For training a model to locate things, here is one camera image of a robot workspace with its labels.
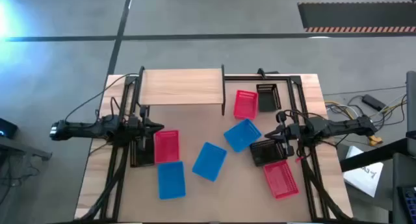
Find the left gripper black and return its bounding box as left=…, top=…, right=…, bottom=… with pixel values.
left=127, top=115, right=165, bottom=151

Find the black table clamp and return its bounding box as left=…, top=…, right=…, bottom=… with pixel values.
left=256, top=67, right=280, bottom=79

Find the yellow cable connector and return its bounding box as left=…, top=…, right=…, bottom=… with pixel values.
left=368, top=134, right=384, bottom=147

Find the yellow floor cable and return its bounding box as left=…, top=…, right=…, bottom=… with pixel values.
left=324, top=100, right=408, bottom=134

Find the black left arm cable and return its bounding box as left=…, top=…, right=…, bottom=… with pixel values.
left=64, top=73, right=140, bottom=123

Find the grey upright panel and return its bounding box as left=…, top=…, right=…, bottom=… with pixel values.
left=406, top=70, right=416, bottom=134

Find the black hazard-striped floor mat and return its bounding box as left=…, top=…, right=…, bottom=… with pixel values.
left=297, top=1, right=416, bottom=34

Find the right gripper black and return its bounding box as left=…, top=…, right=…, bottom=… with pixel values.
left=265, top=110, right=303, bottom=157

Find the blue perforated plastic basket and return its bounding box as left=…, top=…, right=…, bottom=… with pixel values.
left=157, top=160, right=187, bottom=201
left=223, top=118, right=263, bottom=153
left=191, top=141, right=228, bottom=182

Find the black aluminium table frame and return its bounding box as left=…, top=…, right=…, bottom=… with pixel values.
left=99, top=73, right=329, bottom=223

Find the dark grey desk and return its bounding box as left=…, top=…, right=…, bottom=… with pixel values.
left=391, top=151, right=416, bottom=224

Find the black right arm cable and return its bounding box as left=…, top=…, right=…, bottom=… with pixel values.
left=285, top=108, right=328, bottom=121

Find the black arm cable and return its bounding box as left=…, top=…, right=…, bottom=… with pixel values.
left=285, top=108, right=328, bottom=121
left=64, top=73, right=140, bottom=123

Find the white paper box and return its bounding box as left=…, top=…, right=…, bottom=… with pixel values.
left=342, top=145, right=385, bottom=198

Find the red perforated plastic basket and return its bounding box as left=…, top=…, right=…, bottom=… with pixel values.
left=233, top=89, right=259, bottom=121
left=153, top=129, right=181, bottom=164
left=263, top=159, right=300, bottom=201

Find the black device with blue light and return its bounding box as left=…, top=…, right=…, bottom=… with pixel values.
left=0, top=117, right=19, bottom=140

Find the beige table mat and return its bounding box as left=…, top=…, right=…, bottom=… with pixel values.
left=117, top=79, right=313, bottom=223

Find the thin black floor cable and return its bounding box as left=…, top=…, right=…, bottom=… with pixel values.
left=323, top=85, right=408, bottom=97

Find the black keyboard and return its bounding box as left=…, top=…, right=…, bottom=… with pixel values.
left=396, top=184, right=416, bottom=224

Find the black desk beam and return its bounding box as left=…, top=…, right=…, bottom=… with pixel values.
left=339, top=136, right=416, bottom=173

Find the wooden shelf with black legs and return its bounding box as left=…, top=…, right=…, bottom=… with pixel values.
left=136, top=64, right=228, bottom=117

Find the black power adapter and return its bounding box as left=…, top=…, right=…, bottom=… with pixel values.
left=361, top=93, right=387, bottom=112

